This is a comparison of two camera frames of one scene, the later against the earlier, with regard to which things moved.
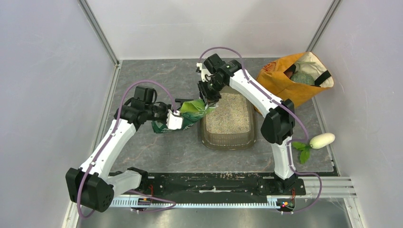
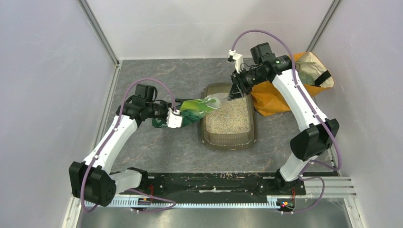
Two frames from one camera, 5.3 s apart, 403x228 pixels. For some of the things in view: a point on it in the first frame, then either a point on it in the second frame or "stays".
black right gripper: x=211 y=99 -> x=239 y=90
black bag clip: x=182 y=100 stays
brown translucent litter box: x=232 y=125 stays
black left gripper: x=167 y=107 stays
